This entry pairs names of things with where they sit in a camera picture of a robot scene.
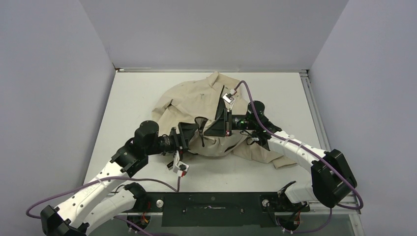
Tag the aluminium frame rail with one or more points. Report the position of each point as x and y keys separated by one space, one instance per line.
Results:
x=332 y=178

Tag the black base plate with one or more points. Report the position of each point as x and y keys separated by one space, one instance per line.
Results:
x=215 y=209

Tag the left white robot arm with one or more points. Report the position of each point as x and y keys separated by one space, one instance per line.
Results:
x=114 y=190

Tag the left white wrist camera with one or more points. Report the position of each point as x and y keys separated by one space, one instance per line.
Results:
x=179 y=167

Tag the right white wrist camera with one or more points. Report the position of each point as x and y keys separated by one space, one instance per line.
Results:
x=228 y=98

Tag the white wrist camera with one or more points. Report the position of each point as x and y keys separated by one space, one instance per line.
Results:
x=228 y=98
x=179 y=167

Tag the beige zip jacket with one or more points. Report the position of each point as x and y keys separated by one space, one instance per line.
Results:
x=188 y=100

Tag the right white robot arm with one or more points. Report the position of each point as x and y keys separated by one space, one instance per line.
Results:
x=264 y=133

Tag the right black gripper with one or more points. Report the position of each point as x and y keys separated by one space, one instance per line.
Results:
x=223 y=126

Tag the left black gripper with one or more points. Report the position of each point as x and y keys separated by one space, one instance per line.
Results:
x=186 y=131

